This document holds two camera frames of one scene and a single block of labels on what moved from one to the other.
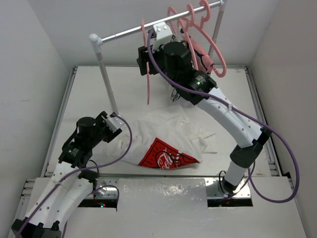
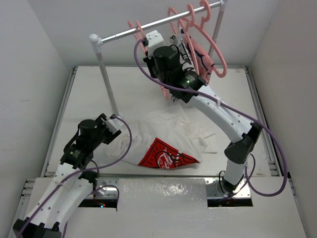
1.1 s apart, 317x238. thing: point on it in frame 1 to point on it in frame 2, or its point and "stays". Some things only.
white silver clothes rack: [96, 40] stays
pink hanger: [147, 65] to [137, 30]
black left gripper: [99, 120] stays
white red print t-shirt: [167, 139] stays
